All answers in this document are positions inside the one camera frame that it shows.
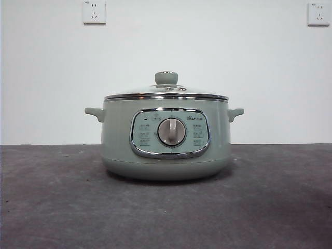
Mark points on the glass lid with green knob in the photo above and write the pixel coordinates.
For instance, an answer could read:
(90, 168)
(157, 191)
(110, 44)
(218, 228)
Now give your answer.
(166, 77)

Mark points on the pale green electric pot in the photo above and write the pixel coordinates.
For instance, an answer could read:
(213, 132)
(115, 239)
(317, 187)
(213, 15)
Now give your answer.
(116, 135)

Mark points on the white wall socket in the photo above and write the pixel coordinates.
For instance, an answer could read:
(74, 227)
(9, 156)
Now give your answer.
(94, 12)
(317, 14)

